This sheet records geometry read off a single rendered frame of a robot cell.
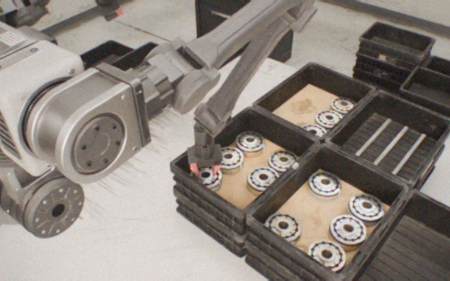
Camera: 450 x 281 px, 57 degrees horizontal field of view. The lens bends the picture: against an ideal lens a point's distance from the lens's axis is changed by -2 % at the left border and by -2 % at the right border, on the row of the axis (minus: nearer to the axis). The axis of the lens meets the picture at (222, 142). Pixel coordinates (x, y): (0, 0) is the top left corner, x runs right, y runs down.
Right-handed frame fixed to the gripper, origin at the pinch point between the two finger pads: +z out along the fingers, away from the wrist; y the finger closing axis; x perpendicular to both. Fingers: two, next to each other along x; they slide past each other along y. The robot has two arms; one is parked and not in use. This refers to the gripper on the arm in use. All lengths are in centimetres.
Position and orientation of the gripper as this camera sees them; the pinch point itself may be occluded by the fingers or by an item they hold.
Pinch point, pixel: (205, 173)
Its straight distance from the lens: 132.6
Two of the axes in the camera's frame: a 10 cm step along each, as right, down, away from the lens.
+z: 0.1, 7.4, 6.7
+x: 1.4, 6.6, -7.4
